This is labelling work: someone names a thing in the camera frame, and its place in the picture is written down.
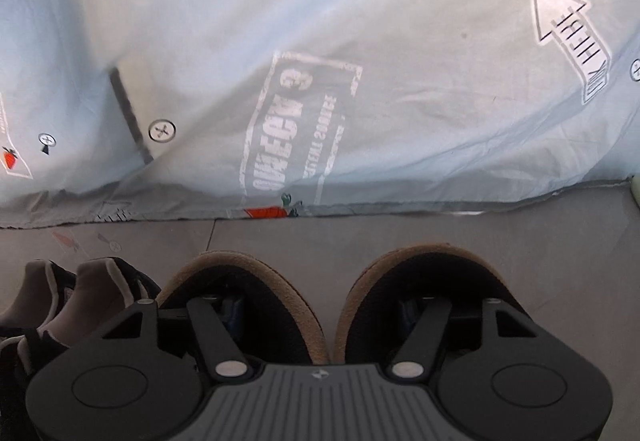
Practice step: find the black sneaker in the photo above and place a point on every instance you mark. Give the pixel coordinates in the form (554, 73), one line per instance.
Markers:
(27, 288)
(92, 293)

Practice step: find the light blue printed sheet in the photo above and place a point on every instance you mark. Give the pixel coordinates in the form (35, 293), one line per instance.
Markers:
(350, 71)

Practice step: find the beige laced sneaker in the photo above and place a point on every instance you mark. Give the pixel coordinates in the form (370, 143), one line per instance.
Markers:
(400, 271)
(280, 291)

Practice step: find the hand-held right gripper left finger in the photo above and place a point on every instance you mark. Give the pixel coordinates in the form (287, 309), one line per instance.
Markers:
(212, 328)

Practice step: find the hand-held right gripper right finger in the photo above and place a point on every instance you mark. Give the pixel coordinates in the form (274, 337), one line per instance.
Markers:
(425, 331)

